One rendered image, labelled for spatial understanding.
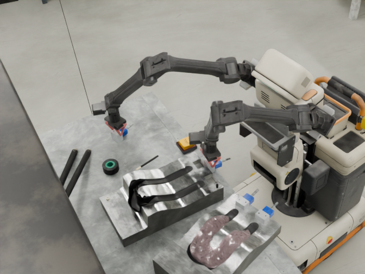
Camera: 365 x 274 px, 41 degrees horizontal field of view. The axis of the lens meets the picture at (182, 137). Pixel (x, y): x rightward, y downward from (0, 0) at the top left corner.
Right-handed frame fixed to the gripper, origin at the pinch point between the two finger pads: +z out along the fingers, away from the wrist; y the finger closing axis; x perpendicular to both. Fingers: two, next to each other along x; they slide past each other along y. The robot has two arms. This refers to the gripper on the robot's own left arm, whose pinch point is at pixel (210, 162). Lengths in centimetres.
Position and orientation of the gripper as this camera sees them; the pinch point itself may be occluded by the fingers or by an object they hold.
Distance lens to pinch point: 235.6
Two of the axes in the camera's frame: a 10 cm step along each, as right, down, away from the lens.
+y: 3.9, 6.3, -6.7
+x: 9.2, -3.1, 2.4
